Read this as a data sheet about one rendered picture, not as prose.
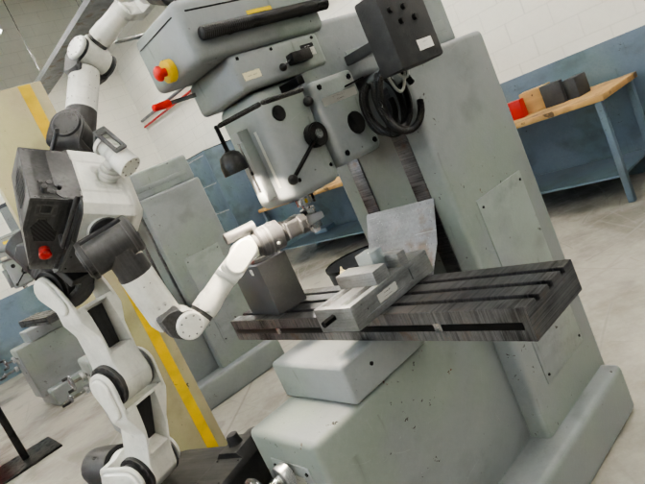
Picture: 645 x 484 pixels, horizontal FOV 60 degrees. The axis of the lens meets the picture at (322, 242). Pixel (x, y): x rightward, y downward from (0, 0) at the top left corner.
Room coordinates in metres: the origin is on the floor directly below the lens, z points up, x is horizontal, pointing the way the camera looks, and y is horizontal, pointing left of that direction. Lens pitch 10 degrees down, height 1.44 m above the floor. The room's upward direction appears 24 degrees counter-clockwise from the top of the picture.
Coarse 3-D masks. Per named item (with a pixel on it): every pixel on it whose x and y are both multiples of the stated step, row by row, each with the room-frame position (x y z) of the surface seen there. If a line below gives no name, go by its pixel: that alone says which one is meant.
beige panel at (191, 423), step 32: (0, 96) 2.97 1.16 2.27; (32, 96) 3.05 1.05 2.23; (0, 128) 2.92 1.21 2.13; (32, 128) 3.01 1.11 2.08; (0, 160) 2.88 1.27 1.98; (0, 192) 2.88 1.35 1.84; (128, 320) 2.99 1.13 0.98; (160, 352) 3.03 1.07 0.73; (192, 384) 3.08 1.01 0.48; (192, 416) 3.03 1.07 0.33; (192, 448) 2.98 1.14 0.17
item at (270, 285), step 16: (272, 256) 1.88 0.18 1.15; (256, 272) 1.86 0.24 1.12; (272, 272) 1.86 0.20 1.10; (288, 272) 1.89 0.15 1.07; (240, 288) 2.02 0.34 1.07; (256, 288) 1.91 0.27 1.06; (272, 288) 1.84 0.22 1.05; (288, 288) 1.87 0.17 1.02; (256, 304) 1.96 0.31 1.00; (272, 304) 1.86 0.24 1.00; (288, 304) 1.86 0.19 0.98
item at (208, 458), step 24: (96, 456) 1.90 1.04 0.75; (192, 456) 1.98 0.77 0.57; (216, 456) 1.89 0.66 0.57; (240, 456) 1.76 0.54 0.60; (96, 480) 1.86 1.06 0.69; (168, 480) 1.87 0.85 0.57; (192, 480) 1.80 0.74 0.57; (216, 480) 1.68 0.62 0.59; (240, 480) 1.69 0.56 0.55; (264, 480) 1.77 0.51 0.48
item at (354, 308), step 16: (400, 256) 1.52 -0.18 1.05; (416, 256) 1.55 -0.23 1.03; (400, 272) 1.50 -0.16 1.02; (416, 272) 1.54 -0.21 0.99; (352, 288) 1.51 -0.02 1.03; (368, 288) 1.45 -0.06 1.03; (384, 288) 1.46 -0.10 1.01; (400, 288) 1.49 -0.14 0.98; (336, 304) 1.43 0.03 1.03; (352, 304) 1.37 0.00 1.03; (368, 304) 1.41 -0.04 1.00; (384, 304) 1.43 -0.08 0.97; (320, 320) 1.47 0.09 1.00; (336, 320) 1.42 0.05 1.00; (352, 320) 1.37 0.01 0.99; (368, 320) 1.39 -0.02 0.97
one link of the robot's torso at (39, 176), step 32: (32, 160) 1.51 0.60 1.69; (64, 160) 1.57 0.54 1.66; (96, 160) 1.62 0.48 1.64; (32, 192) 1.42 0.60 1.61; (64, 192) 1.46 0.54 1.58; (96, 192) 1.52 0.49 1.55; (128, 192) 1.57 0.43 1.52; (32, 224) 1.45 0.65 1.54; (64, 224) 1.50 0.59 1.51; (96, 224) 1.48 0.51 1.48; (32, 256) 1.52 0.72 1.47; (64, 256) 1.55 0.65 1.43
